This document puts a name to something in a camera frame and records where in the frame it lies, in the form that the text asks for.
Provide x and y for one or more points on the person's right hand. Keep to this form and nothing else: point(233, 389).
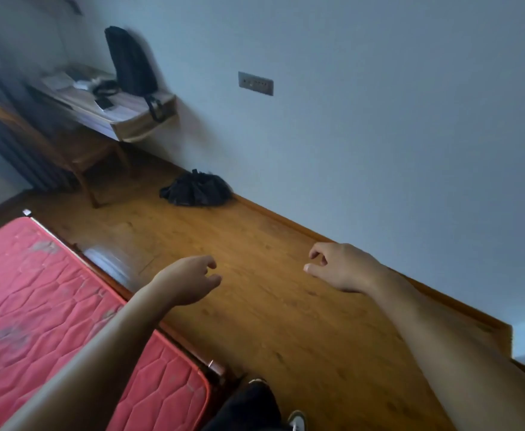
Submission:
point(345, 269)

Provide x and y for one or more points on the person's left hand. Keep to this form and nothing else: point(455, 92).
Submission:
point(186, 280)

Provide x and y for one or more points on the person's right forearm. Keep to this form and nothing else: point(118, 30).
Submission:
point(460, 359)

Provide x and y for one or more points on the person's dark shorts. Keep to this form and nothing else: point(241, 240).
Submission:
point(244, 408)

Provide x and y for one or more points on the person's right shoe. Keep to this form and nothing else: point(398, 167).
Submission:
point(297, 421)

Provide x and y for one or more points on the wooden headboard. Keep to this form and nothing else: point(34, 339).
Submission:
point(109, 282)

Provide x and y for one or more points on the black bag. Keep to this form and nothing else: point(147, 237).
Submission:
point(197, 190)

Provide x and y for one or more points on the red quilted mattress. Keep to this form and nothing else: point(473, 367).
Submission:
point(28, 318)

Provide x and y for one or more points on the small wooden desk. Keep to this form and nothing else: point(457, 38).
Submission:
point(127, 123)

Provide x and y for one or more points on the wooden chair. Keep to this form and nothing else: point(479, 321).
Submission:
point(73, 152)

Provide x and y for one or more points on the black phone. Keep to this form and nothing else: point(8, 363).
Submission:
point(104, 103)

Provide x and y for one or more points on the black backpack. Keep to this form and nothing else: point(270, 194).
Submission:
point(130, 62)

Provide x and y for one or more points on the blue curtain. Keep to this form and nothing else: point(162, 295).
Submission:
point(11, 139)

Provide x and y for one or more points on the white papers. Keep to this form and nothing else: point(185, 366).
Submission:
point(60, 80)

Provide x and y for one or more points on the grey wall switch plate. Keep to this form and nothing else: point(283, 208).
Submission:
point(256, 83)

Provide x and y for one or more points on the dark wall socket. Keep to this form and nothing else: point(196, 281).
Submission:
point(73, 6)

